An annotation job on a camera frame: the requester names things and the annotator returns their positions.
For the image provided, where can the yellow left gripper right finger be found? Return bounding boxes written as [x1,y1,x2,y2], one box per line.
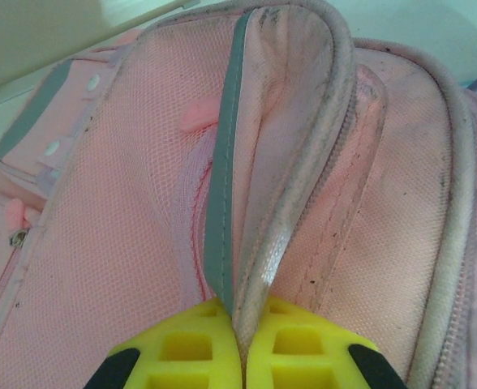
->
[246,295,408,389]

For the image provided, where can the pink backpack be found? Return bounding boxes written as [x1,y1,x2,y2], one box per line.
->
[0,0,477,389]

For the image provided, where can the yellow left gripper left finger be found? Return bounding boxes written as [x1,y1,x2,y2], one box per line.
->
[84,297,242,389]

